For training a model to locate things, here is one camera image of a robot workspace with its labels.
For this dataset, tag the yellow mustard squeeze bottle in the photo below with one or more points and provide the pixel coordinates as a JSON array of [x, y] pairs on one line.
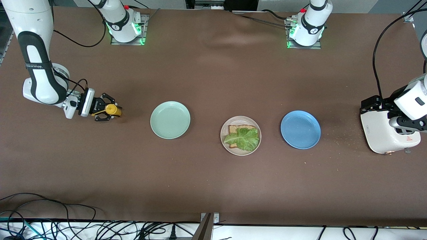
[[112, 109]]

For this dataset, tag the blue plate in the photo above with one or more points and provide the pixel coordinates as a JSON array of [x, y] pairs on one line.
[[300, 129]]

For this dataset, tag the metal corner bracket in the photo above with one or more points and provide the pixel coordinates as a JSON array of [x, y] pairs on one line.
[[407, 17]]

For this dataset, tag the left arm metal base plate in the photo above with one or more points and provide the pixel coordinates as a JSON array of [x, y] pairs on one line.
[[302, 47]]

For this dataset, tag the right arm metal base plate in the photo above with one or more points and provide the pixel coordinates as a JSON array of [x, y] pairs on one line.
[[145, 23]]

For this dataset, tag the beige plate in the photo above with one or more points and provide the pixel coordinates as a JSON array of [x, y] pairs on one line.
[[233, 151]]

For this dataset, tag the green lettuce leaf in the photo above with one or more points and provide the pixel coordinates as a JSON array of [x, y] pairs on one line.
[[245, 138]]

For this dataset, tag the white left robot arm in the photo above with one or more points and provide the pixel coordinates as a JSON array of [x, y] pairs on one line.
[[312, 23]]

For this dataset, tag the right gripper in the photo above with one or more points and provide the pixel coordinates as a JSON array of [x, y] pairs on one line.
[[96, 106]]

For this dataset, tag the aluminium table bracket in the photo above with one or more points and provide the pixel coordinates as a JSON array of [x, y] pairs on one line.
[[205, 226]]

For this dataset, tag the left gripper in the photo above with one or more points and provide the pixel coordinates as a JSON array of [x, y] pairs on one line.
[[371, 103]]

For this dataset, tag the mint green plate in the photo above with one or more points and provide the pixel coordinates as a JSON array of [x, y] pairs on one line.
[[170, 120]]

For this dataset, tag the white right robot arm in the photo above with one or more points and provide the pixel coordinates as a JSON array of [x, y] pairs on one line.
[[36, 66]]

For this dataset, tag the white toaster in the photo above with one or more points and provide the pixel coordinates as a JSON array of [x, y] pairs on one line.
[[377, 133]]

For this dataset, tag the aluminium frame rail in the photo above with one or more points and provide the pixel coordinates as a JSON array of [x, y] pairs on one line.
[[6, 46]]

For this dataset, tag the black power plug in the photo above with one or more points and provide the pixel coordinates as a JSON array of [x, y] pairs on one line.
[[172, 232]]

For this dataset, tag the brown bread slice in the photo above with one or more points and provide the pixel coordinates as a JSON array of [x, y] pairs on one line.
[[235, 128]]

